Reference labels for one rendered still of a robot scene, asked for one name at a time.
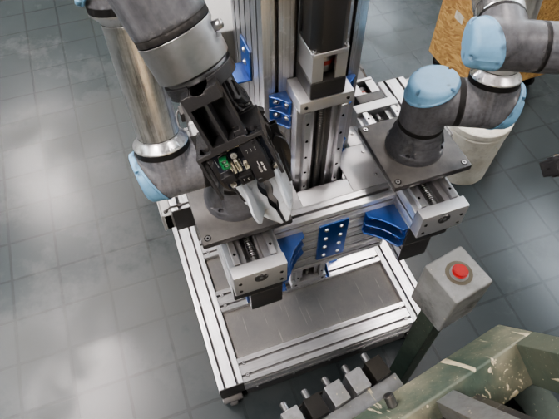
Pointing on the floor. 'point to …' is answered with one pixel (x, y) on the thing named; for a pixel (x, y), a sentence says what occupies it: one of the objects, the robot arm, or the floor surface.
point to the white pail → (477, 150)
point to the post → (413, 347)
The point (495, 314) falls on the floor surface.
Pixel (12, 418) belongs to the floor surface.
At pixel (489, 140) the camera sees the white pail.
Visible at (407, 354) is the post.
